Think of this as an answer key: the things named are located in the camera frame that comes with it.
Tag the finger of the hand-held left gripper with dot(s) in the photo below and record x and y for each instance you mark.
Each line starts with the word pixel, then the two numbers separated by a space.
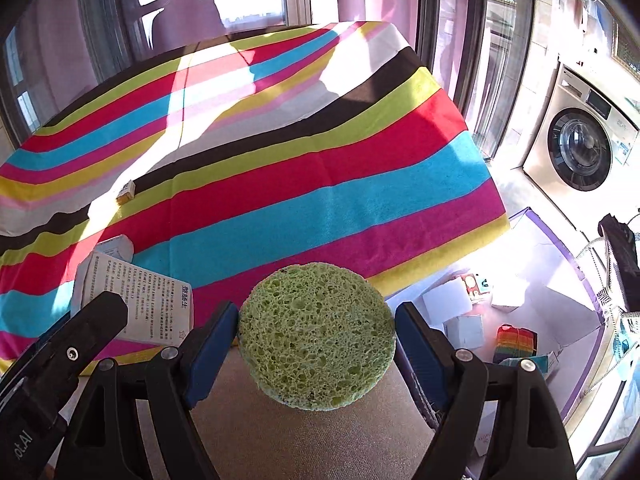
pixel 85 330

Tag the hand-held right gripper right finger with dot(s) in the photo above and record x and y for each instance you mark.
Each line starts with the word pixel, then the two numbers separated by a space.
pixel 420 355

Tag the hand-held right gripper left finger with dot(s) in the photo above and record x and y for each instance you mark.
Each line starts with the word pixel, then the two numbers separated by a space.
pixel 210 352

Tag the white cube box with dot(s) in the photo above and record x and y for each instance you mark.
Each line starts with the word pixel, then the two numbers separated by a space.
pixel 465 332

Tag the red label box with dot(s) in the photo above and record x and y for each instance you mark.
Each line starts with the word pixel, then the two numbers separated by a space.
pixel 477 287

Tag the rainbow striped small box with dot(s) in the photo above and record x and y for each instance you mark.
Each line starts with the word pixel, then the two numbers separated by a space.
pixel 515 342

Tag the round green sponge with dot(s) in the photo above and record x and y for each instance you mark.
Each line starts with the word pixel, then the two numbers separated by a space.
pixel 315 335

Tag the teal patterned box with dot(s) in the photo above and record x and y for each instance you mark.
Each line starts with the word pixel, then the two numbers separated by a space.
pixel 537 362

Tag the white purple-edged storage box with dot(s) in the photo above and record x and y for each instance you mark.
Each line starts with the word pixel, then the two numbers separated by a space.
pixel 550 285

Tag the white text-covered carton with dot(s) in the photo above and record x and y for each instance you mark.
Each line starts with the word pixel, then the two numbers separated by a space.
pixel 145 300

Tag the white open carton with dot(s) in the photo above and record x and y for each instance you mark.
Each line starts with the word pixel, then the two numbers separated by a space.
pixel 115 247

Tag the small plain white box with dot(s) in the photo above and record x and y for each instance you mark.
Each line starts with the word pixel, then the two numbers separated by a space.
pixel 510 297

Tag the small yellow white box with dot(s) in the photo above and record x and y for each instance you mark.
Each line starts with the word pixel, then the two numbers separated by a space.
pixel 126 192

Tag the rainbow striped blanket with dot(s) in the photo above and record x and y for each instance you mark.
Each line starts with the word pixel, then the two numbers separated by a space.
pixel 300 160

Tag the dark cloth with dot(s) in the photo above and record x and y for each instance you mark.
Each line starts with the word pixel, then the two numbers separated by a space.
pixel 622 255

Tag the beige washing machine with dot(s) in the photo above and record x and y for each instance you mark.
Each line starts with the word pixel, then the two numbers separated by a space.
pixel 580 145

